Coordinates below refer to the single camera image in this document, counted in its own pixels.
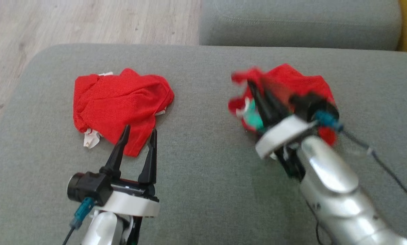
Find grey sofa back cushion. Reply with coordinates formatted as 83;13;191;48
199;0;403;51

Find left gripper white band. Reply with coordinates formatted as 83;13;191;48
100;125;160;217

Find red basketball jersey white sleeves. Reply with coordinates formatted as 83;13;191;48
73;68;175;158

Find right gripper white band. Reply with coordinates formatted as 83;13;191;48
247;78;318;160

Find large grey sofa seat cushion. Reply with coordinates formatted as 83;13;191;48
0;44;407;245

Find left black cable blue plug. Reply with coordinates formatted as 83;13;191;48
62;197;96;245

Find red shorts white waistband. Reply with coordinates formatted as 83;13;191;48
228;64;339;147

